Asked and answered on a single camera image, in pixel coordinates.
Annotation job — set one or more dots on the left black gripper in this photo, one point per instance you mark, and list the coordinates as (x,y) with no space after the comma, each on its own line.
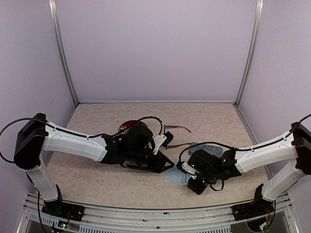
(157,166)

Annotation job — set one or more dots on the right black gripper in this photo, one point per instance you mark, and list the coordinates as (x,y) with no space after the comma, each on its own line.
(198,189)

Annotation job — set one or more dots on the brown frame sunglasses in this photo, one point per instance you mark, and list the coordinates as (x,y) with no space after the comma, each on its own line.
(177,136)

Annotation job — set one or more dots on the black hard glasses case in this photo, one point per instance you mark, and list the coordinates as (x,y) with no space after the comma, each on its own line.
(135,167)

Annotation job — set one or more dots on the grey green glasses case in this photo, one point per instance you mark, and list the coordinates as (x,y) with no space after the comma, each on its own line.
(213,150)

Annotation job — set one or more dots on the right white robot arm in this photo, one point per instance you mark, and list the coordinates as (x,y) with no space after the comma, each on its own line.
(293,146)

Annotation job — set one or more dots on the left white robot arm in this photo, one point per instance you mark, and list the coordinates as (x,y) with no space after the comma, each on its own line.
(134,143)

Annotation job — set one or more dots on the red floral round case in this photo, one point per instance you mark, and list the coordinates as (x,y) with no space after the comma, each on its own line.
(124,128)

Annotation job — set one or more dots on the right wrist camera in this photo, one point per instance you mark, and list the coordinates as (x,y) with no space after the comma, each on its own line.
(184,167)

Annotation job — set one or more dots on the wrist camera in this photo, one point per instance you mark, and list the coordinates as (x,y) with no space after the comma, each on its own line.
(161,140)
(184,167)

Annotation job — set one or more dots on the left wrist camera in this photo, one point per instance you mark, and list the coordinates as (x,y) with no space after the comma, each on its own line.
(161,140)

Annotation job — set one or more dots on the front aluminium rail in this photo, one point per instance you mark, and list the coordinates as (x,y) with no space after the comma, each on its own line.
(104,219)

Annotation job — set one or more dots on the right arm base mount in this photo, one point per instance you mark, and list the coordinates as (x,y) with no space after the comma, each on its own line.
(257,207)

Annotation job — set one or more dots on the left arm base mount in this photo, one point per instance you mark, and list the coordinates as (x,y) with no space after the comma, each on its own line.
(62,209)

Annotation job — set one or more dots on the right aluminium frame post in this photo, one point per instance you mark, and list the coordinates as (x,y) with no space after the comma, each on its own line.
(251,52)

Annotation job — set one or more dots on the aluminium frame post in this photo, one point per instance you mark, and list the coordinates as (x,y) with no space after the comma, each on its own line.
(61,51)
(251,52)

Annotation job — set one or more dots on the left aluminium frame post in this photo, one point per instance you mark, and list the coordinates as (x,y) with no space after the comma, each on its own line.
(61,51)

